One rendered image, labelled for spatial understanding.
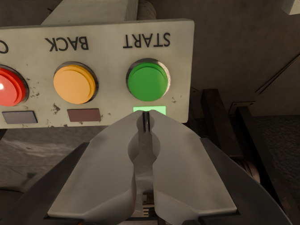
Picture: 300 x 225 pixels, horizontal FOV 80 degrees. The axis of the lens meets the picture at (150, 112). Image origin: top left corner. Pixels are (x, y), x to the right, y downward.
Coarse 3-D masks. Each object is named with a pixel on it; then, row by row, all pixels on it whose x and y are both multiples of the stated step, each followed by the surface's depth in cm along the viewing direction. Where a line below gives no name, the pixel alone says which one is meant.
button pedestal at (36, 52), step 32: (64, 0) 26; (96, 0) 25; (128, 0) 25; (0, 32) 17; (32, 32) 17; (64, 32) 17; (96, 32) 17; (128, 32) 17; (160, 32) 17; (192, 32) 17; (0, 64) 18; (32, 64) 18; (64, 64) 18; (96, 64) 18; (128, 64) 18; (160, 64) 18; (32, 96) 20; (96, 96) 20; (128, 96) 20; (0, 128) 22
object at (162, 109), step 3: (135, 108) 20; (138, 108) 20; (141, 108) 20; (144, 108) 20; (147, 108) 20; (150, 108) 20; (153, 108) 20; (156, 108) 20; (159, 108) 20; (162, 108) 20; (165, 108) 20; (159, 111) 20; (162, 111) 20; (165, 111) 20; (165, 114) 20
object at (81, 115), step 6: (96, 108) 20; (72, 114) 20; (78, 114) 20; (84, 114) 20; (90, 114) 20; (96, 114) 20; (72, 120) 21; (78, 120) 21; (84, 120) 21; (90, 120) 21; (96, 120) 21
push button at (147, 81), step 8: (144, 64) 17; (152, 64) 17; (136, 72) 17; (144, 72) 17; (152, 72) 17; (160, 72) 17; (128, 80) 18; (136, 80) 18; (144, 80) 18; (152, 80) 18; (160, 80) 18; (136, 88) 18; (144, 88) 18; (152, 88) 18; (160, 88) 18; (136, 96) 19; (144, 96) 18; (152, 96) 18; (160, 96) 19
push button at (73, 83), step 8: (56, 72) 18; (64, 72) 17; (72, 72) 17; (80, 72) 18; (88, 72) 18; (56, 80) 18; (64, 80) 18; (72, 80) 18; (80, 80) 18; (88, 80) 18; (56, 88) 18; (64, 88) 18; (72, 88) 18; (80, 88) 18; (88, 88) 18; (64, 96) 18; (72, 96) 18; (80, 96) 18; (88, 96) 19
